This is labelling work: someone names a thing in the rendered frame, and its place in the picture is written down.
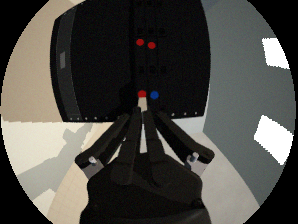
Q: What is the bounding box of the black server rack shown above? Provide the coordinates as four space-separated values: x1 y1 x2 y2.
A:
50 0 211 123

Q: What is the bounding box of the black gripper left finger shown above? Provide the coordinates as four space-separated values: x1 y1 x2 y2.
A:
74 97 143 189

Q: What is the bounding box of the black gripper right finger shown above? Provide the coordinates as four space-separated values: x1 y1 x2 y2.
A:
142 97 215 188

